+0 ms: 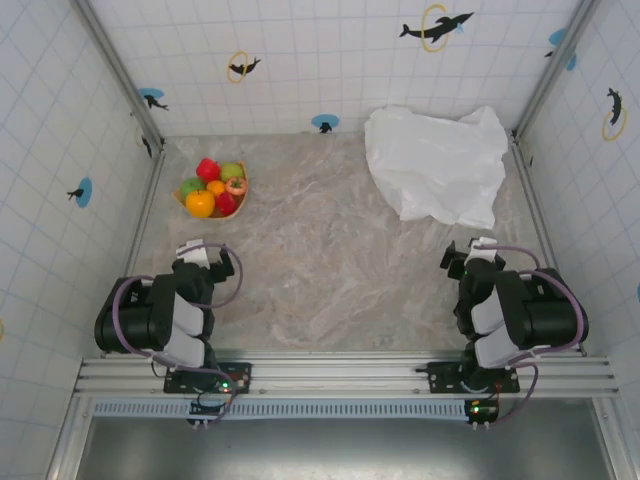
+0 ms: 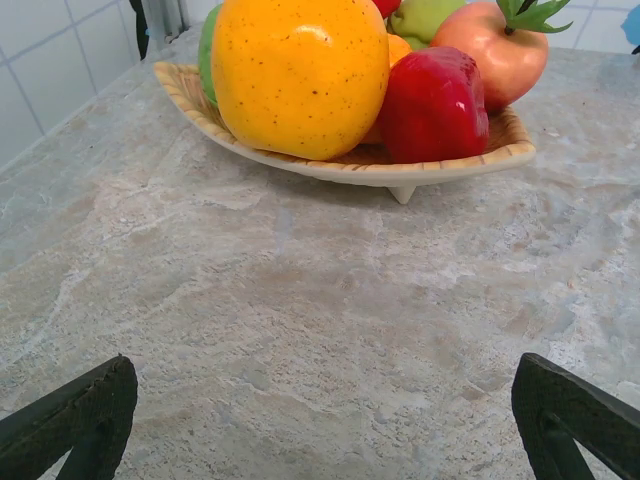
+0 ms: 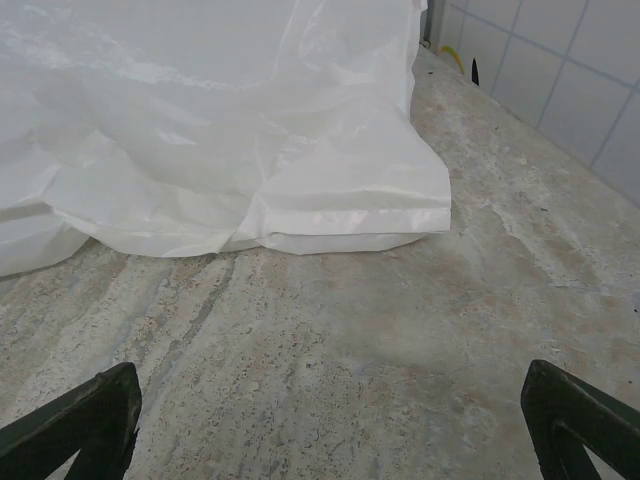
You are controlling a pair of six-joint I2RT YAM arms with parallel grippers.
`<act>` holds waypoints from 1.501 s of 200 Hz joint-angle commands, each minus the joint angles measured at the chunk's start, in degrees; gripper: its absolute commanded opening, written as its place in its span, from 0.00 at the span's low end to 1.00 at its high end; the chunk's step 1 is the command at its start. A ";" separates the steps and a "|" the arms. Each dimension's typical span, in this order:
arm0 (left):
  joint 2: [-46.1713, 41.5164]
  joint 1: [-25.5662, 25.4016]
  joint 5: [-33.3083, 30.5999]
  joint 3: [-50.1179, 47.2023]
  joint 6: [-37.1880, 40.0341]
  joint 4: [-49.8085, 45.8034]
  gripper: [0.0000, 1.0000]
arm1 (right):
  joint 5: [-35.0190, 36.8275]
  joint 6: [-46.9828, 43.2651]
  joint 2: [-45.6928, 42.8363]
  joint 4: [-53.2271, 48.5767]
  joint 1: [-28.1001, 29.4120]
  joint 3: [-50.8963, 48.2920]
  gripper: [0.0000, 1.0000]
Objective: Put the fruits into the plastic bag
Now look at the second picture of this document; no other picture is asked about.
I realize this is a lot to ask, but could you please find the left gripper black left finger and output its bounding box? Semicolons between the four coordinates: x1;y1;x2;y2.
0;353;139;480

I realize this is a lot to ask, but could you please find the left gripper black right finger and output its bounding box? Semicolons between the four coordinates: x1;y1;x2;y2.
510;352;640;480

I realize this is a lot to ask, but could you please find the glossy red fruit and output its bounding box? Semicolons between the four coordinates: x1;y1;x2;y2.
378;46;491;165

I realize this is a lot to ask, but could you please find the orange-red fruit with green leaves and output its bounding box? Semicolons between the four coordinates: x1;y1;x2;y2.
429;0;575;114

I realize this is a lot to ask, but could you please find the green apple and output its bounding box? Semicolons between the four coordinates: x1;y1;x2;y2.
197;3;225;109

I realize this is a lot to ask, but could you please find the orange tangerine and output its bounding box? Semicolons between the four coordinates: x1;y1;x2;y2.
387;32;414;69

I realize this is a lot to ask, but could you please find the speckled yellow apple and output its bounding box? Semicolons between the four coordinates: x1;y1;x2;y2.
210;0;392;162

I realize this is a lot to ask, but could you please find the green pear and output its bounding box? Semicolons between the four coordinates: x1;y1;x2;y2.
388;0;469;51

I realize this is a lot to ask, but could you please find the small red fruit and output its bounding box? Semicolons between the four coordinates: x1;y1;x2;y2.
372;0;403;20

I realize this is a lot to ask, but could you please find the woven leaf-shaped fruit basket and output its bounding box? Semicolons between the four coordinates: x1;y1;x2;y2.
153;60;538;205

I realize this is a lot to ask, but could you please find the blue oval dolphin sticker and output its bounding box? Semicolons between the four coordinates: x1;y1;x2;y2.
620;4;640;55

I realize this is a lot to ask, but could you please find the aluminium corner post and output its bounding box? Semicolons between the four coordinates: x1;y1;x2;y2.
147;0;189;46

